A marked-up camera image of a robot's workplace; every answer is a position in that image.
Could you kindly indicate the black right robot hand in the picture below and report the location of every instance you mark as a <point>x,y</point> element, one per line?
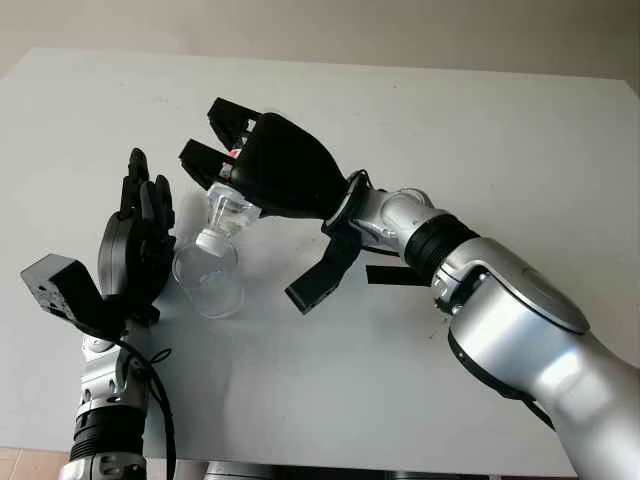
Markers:
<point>285,165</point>

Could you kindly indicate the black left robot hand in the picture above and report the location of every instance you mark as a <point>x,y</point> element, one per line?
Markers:
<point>130,260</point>

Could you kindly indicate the clear plastic water bottle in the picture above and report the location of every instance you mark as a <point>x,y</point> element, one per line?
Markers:
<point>227,210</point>

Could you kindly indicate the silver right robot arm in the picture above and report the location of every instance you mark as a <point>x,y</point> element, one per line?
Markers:
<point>525,310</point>

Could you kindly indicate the clear plastic cup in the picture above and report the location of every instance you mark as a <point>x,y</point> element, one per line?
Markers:
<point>215,285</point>

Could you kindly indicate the black tape marker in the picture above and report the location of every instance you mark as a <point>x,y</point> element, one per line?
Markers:
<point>395,276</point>

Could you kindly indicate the dark robot torso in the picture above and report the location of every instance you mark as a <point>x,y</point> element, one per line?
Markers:
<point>300,472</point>

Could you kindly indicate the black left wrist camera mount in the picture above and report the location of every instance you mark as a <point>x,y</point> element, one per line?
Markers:
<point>55,290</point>

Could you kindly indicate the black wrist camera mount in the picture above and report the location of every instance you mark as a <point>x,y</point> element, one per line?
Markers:
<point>325,275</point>
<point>55,290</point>

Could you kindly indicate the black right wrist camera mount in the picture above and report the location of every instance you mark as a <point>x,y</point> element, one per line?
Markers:
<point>325,275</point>

